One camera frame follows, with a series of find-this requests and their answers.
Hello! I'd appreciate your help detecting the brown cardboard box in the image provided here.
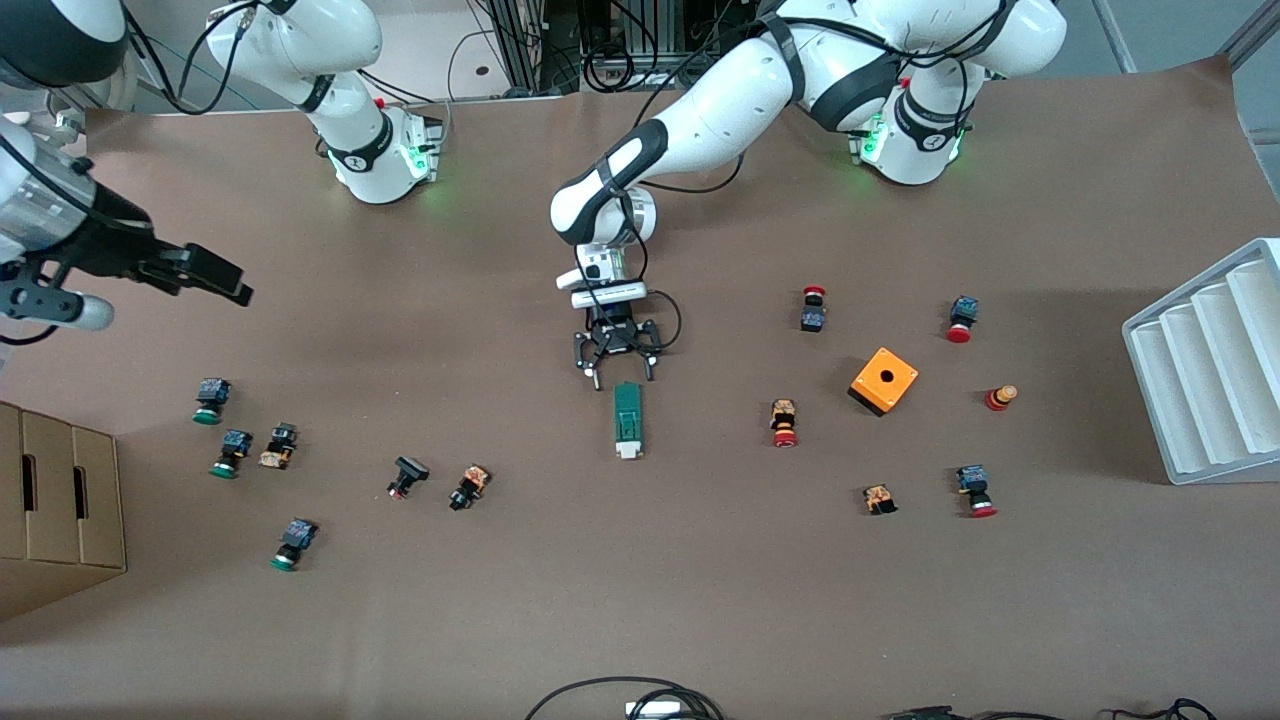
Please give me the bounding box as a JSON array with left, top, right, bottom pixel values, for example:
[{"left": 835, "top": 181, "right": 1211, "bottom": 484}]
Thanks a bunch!
[{"left": 0, "top": 400, "right": 129, "bottom": 623}]

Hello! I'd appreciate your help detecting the black square button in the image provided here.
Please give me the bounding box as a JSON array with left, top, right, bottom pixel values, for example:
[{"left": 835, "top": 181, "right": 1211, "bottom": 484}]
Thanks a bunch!
[{"left": 386, "top": 455, "right": 431, "bottom": 502}]

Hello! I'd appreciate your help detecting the green load switch white handle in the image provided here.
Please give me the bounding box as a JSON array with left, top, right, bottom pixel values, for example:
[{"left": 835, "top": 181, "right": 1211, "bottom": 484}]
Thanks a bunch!
[{"left": 612, "top": 381, "right": 647, "bottom": 461}]

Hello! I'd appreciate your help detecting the black button orange block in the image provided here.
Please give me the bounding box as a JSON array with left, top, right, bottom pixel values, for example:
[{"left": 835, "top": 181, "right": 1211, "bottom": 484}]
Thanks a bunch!
[
  {"left": 257, "top": 422, "right": 300, "bottom": 471},
  {"left": 447, "top": 463, "right": 492, "bottom": 513}
]

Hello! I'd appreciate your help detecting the black cable coil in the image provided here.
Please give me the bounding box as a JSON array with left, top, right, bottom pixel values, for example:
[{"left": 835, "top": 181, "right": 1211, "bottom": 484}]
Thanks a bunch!
[{"left": 580, "top": 0, "right": 723, "bottom": 96}]

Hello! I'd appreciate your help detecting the black cable with connector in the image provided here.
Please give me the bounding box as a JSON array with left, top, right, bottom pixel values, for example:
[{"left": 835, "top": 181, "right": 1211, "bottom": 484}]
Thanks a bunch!
[{"left": 885, "top": 704, "right": 1067, "bottom": 720}]

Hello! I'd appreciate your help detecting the green button blue block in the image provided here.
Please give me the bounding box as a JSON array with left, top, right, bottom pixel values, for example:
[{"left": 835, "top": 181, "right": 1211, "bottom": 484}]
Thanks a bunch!
[
  {"left": 268, "top": 516, "right": 321, "bottom": 574},
  {"left": 191, "top": 377, "right": 234, "bottom": 427},
  {"left": 208, "top": 429, "right": 254, "bottom": 481}
]

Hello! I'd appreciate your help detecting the grey aluminium bar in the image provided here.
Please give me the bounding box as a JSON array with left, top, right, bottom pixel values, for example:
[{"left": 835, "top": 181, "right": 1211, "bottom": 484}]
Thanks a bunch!
[{"left": 1222, "top": 0, "right": 1280, "bottom": 69}]

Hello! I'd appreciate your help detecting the orange button enclosure box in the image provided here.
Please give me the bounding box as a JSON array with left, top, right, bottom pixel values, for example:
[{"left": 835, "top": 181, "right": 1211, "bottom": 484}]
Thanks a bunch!
[{"left": 847, "top": 346, "right": 921, "bottom": 418}]

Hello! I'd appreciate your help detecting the white stepped tray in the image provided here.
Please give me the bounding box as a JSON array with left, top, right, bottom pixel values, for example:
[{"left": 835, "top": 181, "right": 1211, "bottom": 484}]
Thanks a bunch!
[{"left": 1120, "top": 237, "right": 1280, "bottom": 487}]

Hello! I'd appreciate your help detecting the thin black cable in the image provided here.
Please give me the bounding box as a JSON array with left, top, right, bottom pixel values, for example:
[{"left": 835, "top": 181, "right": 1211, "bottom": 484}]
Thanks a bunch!
[{"left": 1104, "top": 697, "right": 1219, "bottom": 720}]

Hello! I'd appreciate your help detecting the aluminium rack frame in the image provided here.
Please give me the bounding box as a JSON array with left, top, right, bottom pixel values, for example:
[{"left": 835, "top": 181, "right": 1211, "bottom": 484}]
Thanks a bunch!
[{"left": 485, "top": 0, "right": 771, "bottom": 96}]

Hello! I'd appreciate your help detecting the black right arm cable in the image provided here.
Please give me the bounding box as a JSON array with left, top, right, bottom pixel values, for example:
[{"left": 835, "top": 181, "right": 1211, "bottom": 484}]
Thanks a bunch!
[{"left": 122, "top": 0, "right": 266, "bottom": 117}]

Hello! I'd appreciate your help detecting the black looped cable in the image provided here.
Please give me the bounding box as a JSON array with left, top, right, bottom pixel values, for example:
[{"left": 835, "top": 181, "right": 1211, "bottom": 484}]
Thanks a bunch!
[{"left": 524, "top": 676, "right": 725, "bottom": 720}]

